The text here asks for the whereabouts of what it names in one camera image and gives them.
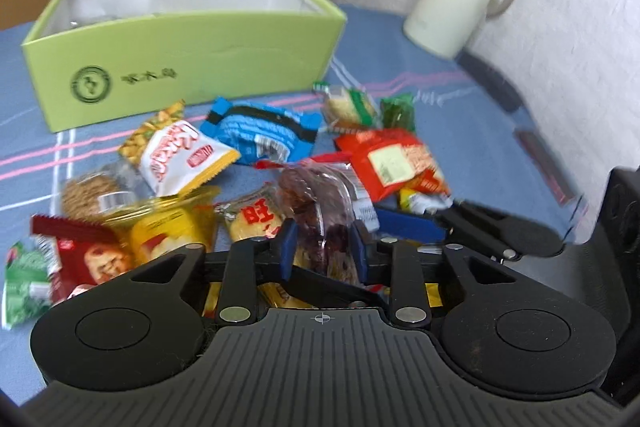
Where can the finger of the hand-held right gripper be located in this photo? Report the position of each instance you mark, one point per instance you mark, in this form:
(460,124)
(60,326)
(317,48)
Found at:
(520,232)
(405,222)

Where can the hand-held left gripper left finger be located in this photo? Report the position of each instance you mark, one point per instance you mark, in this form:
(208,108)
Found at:
(286,252)

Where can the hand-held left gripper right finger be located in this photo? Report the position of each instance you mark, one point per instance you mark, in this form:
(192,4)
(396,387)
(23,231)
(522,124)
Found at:
(361,254)

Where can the clear red dates packet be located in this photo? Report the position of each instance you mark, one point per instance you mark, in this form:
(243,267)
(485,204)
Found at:
(310,202)

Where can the large red snack packet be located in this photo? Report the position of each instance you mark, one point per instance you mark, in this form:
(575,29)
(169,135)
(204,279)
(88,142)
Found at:
(390,162)

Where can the clear round cookie packet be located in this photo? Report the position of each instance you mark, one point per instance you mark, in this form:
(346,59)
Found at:
(82,197)

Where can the green cardboard box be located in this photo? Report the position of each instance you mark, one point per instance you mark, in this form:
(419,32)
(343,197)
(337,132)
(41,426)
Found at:
(200,57)

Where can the small yellow packet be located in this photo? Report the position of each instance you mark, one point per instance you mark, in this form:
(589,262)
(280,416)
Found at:
(415,202)

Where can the rice cracker packet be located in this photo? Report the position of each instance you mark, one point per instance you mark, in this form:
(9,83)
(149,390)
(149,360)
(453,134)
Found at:
(250,217)

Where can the blue striped tablecloth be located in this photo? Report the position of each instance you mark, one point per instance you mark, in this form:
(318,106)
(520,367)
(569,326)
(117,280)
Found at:
(480,142)

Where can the small dark green packet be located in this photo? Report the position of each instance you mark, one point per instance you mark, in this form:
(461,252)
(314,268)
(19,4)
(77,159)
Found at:
(397,112)

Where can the blue snack packet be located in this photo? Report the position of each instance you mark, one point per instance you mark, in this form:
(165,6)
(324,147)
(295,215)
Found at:
(260,132)

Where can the clear pastry packet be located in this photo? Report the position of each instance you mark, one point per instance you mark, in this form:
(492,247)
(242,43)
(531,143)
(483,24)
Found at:
(345,107)

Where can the white and red snack packet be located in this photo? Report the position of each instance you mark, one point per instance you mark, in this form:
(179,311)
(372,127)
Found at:
(175,157)

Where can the yellow green pea snack packet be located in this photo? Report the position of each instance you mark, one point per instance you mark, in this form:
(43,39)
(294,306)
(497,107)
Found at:
(142,137)

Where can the red cookie snack packet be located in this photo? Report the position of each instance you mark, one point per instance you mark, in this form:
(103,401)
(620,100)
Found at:
(90,257)

